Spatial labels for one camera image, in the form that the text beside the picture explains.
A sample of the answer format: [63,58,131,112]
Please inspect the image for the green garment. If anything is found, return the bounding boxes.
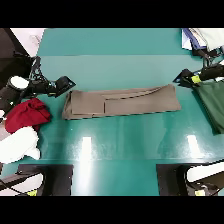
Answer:
[193,79,224,135]

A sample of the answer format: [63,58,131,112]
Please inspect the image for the white garment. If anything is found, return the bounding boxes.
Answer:
[190,27,224,53]
[0,125,42,165]

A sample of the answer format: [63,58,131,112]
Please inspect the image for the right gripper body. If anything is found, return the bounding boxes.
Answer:
[172,68,202,90]

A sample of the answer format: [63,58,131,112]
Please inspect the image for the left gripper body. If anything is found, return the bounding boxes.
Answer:
[49,75,77,99]

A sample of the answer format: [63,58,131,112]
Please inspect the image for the brown shirt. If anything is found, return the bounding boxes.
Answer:
[61,83,182,121]

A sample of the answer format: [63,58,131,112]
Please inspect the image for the red garment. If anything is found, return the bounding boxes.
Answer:
[4,97,53,135]

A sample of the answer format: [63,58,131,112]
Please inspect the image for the blue garment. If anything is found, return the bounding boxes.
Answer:
[181,27,202,51]

